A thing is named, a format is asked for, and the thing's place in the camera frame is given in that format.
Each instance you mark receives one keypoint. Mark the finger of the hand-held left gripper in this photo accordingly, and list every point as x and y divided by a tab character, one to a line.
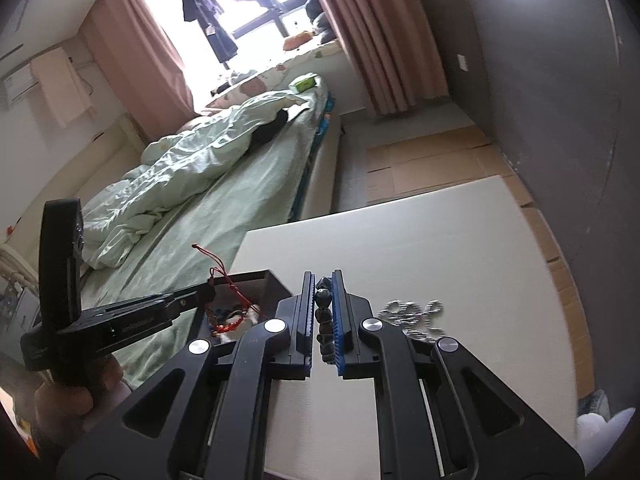
165	310

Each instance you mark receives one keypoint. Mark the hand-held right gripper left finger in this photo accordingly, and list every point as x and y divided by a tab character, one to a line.
305	325

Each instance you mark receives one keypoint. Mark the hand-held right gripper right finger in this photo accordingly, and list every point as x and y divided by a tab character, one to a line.
341	325

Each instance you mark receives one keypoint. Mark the black jewelry box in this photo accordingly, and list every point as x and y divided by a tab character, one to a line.
275	285

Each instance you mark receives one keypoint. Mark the person's left hand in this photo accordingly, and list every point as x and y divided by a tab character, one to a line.
75	405

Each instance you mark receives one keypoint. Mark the light green bed sheet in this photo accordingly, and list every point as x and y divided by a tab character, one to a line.
225	220

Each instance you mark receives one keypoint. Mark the white low table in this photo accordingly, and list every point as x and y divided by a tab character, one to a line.
450	260

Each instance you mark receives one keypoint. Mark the light green duvet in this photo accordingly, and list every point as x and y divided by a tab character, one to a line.
200	160

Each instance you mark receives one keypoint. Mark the white hanging towel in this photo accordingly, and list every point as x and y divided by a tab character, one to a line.
60	87

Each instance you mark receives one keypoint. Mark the cardboard floor sheets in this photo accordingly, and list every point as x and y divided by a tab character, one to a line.
425	160

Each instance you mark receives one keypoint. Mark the white air conditioner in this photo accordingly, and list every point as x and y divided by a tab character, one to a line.
17	80

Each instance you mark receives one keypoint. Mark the black cloth on bed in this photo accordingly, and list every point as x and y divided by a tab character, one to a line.
267	132

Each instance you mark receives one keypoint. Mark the pink curtain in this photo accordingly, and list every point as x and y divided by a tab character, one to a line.
380	35
145	60

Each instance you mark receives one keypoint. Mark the green tissue pack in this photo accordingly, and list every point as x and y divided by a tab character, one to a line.
305	83

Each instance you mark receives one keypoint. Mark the patterned window seat cushion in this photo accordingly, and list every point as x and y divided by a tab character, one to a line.
270	72

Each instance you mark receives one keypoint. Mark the orange plush item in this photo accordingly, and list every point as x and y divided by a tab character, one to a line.
298	40

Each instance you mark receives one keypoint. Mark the dark cushions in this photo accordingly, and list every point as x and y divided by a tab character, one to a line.
320	20

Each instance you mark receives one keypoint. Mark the grey wardrobe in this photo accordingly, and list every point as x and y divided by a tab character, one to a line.
540	85

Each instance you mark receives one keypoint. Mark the white wall outlet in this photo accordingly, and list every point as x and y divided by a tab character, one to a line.
463	63

